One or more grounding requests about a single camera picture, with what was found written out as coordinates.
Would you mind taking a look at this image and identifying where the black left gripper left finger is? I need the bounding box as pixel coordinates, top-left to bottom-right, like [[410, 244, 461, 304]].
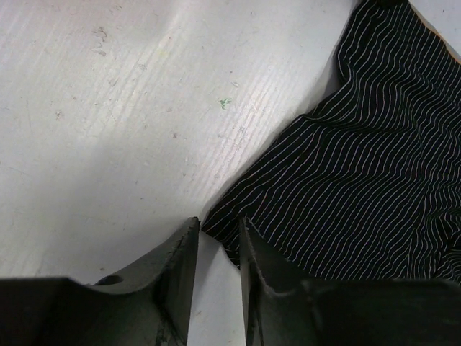
[[1, 217, 200, 345]]

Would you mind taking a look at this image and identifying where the black underwear orange trim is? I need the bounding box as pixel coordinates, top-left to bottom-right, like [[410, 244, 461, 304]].
[[202, 1, 460, 282]]

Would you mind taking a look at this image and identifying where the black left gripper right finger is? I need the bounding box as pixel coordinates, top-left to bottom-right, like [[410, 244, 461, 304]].
[[239, 218, 460, 345]]

